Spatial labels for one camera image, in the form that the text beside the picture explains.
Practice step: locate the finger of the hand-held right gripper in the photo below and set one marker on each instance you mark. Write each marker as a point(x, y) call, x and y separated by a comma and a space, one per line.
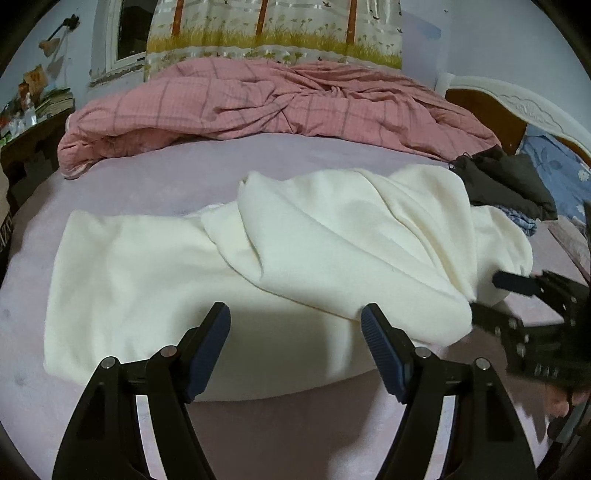
point(512, 282)
point(489, 318)

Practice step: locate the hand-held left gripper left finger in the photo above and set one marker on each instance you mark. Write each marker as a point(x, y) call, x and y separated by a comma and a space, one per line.
point(210, 350)

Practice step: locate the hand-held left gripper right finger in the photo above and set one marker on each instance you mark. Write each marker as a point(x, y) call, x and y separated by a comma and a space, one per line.
point(385, 355)

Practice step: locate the white hoodie with black print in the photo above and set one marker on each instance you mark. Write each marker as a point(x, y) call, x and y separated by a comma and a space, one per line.
point(277, 254)

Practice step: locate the dark grey clothes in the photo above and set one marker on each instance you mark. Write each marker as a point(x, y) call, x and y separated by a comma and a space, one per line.
point(503, 180)

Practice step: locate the person's right hand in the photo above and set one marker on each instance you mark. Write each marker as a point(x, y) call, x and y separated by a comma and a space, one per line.
point(558, 401)

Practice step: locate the blue patterned cloth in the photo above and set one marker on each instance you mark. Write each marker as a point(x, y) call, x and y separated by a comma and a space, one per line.
point(521, 221)

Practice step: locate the pink bed sheet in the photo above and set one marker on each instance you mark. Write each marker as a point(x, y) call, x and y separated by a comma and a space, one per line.
point(277, 438)

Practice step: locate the blue flower pillow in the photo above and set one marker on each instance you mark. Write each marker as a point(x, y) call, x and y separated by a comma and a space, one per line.
point(554, 161)

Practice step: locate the white wooden headboard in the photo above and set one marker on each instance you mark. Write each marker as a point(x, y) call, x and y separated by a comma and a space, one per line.
point(521, 99)

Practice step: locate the pink checked quilt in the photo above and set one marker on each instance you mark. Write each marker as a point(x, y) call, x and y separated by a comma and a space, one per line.
point(231, 106)

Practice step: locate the wooden table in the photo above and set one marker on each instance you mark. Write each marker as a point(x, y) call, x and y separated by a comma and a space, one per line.
point(27, 138)

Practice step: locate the stack of green books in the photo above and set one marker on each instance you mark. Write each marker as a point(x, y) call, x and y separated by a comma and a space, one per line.
point(55, 104)

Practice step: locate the clear plastic bottle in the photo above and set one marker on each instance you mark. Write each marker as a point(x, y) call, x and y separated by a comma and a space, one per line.
point(30, 110)

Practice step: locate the tree print curtain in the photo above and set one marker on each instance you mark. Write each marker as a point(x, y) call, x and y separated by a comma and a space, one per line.
point(277, 41)

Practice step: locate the brown wooden ornament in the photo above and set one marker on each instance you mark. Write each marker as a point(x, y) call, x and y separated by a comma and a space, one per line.
point(36, 79)

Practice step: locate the white framed window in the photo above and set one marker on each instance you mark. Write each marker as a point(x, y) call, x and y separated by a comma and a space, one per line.
point(134, 27)

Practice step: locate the wall mounted desk lamp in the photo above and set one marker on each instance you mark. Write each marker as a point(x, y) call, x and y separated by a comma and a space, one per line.
point(48, 46)

